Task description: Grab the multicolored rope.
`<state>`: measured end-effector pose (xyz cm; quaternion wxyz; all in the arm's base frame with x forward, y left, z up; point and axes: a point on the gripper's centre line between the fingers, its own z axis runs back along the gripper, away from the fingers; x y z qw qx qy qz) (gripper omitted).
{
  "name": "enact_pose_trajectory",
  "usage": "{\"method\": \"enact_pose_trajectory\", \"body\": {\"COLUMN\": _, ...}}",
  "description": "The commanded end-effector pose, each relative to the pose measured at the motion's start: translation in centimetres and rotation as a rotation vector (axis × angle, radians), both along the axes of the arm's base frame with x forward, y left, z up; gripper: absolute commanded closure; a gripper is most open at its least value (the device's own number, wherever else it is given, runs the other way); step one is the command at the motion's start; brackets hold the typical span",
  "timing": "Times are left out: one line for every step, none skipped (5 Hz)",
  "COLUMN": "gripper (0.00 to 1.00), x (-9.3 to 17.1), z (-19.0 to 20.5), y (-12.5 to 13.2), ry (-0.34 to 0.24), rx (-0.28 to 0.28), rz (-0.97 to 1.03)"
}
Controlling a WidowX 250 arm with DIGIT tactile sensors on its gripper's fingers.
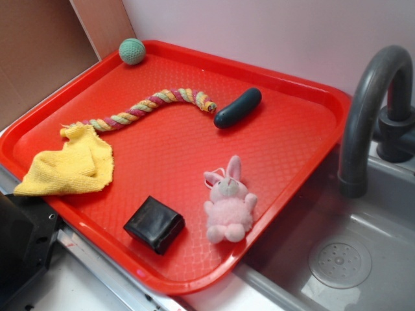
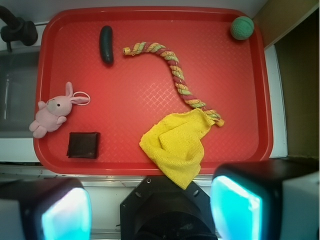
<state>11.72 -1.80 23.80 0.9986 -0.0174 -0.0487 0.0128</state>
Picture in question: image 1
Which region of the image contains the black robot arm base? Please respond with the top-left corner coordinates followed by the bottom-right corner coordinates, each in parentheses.
top-left (1, 194), bottom-right (61, 310)

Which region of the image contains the red plastic tray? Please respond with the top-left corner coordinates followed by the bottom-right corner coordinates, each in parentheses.
top-left (1, 41), bottom-right (351, 295)

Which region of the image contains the dark green rubber cucumber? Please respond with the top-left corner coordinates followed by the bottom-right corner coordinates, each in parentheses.
top-left (213, 87), bottom-right (262, 129)

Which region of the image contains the pink plush bunny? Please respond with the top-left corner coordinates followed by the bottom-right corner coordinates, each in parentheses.
top-left (204, 155), bottom-right (257, 244)

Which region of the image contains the black wrapped block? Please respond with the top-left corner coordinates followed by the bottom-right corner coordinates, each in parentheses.
top-left (123, 196), bottom-right (185, 255)

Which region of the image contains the yellow microfiber cloth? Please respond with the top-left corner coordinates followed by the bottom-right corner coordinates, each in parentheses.
top-left (14, 125), bottom-right (114, 196)

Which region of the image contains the green textured ball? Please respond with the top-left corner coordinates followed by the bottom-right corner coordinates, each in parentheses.
top-left (119, 38), bottom-right (147, 65)

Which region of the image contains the grey toy sink basin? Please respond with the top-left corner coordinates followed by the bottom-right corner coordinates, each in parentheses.
top-left (234, 150), bottom-right (414, 310)

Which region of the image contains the grey toy faucet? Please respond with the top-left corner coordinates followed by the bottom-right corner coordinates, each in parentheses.
top-left (338, 45), bottom-right (414, 198)

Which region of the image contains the brown cardboard panel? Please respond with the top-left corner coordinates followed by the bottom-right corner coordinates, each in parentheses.
top-left (1, 1), bottom-right (135, 129)

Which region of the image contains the multicolored braided rope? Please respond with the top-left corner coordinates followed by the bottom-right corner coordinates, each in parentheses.
top-left (59, 87), bottom-right (217, 132)

